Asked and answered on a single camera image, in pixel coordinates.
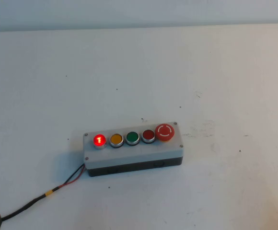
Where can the small red push button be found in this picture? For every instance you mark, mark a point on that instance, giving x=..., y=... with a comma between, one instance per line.
x=148, y=135

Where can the green push button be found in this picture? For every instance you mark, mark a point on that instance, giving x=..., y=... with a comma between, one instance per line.
x=132, y=137

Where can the red mushroom emergency stop button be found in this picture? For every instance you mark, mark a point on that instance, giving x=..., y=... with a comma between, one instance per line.
x=165, y=131

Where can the yellow push button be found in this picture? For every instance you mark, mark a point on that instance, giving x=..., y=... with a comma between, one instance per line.
x=116, y=140

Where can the grey and black control box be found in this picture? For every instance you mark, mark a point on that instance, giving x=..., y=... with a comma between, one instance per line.
x=134, y=155

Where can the lit red indicator light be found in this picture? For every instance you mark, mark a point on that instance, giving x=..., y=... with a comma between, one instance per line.
x=99, y=140

